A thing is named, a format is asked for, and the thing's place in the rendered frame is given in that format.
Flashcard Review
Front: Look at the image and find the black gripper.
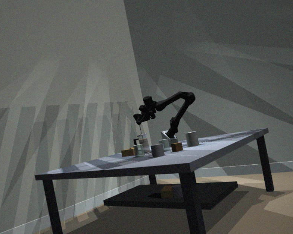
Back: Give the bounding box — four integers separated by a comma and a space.
133, 109, 156, 123

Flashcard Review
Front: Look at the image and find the glass french press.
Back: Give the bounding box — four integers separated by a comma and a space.
134, 121, 152, 154

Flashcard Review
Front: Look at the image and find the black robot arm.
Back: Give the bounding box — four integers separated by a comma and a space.
139, 91, 195, 138

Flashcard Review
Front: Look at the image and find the black lower shelf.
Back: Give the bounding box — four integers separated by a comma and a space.
104, 181, 238, 210

